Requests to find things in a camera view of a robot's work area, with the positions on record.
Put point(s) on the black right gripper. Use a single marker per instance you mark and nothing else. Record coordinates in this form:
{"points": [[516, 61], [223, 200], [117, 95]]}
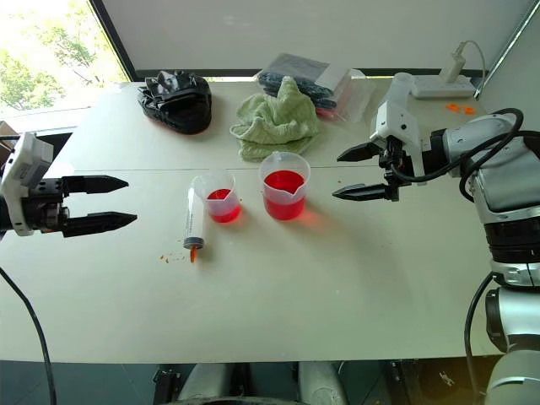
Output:
{"points": [[394, 162]]}

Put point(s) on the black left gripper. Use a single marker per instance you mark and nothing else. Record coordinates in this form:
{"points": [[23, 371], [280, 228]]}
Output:
{"points": [[46, 206]]}

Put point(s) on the clear syringe orange tip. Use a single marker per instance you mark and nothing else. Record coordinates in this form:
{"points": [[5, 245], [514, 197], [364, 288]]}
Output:
{"points": [[193, 219]]}

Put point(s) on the large beaker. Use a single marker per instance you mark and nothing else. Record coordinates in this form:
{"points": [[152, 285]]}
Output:
{"points": [[284, 194]]}

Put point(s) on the translucent empty plastic cup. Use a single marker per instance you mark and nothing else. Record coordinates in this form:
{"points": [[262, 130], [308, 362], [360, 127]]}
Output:
{"points": [[401, 86]]}

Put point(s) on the small beaker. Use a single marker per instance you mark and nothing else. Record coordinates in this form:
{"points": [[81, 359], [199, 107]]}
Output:
{"points": [[221, 204]]}

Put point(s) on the orange crumbs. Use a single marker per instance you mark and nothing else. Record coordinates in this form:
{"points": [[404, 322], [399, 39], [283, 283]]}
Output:
{"points": [[171, 256]]}

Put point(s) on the clear bag with dark items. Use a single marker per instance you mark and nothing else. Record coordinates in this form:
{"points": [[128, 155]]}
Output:
{"points": [[325, 84]]}

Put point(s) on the green towel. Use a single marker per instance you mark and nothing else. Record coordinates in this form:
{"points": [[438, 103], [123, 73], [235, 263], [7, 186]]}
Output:
{"points": [[276, 122]]}

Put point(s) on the brown cardboard box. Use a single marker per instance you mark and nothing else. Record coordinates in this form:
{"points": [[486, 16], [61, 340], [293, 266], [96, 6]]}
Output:
{"points": [[7, 135]]}

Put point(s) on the white power strip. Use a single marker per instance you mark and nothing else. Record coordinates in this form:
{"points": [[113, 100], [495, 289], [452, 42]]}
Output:
{"points": [[447, 88]]}

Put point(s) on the black plastic bag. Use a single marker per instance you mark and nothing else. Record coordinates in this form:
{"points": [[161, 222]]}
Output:
{"points": [[181, 105]]}

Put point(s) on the white plug charger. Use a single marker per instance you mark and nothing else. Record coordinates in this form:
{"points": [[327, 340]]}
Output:
{"points": [[453, 63]]}

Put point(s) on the grey rounded shape under table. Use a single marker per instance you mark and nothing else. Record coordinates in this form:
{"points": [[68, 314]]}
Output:
{"points": [[204, 386], [322, 386]]}

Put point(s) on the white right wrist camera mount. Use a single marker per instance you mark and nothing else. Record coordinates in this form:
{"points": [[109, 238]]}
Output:
{"points": [[396, 122]]}

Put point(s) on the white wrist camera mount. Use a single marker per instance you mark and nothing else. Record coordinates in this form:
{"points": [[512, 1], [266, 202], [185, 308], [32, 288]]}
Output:
{"points": [[396, 122], [25, 164]]}

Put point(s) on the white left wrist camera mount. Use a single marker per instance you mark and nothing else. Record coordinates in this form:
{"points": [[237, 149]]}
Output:
{"points": [[25, 164]]}

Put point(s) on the black bracket under table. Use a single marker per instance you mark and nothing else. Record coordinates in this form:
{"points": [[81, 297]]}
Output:
{"points": [[166, 386]]}

